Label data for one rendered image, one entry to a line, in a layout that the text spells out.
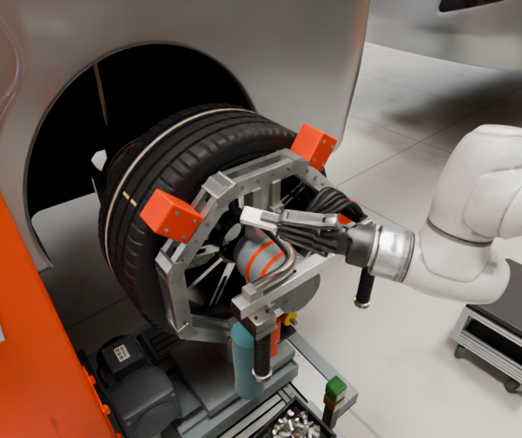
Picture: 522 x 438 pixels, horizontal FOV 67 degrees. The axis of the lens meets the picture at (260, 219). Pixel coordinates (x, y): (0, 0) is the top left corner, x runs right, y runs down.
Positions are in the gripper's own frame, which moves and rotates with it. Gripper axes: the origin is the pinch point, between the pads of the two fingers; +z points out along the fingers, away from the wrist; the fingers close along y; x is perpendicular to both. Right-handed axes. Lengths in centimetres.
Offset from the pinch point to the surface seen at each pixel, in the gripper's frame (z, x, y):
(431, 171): -77, -183, -193
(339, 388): -24, 17, -42
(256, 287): -2.0, 9.6, -9.1
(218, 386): 12, 22, -91
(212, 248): 16.1, -4.9, -32.2
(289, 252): -5.7, -1.0, -12.9
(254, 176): 6.3, -14.2, -8.3
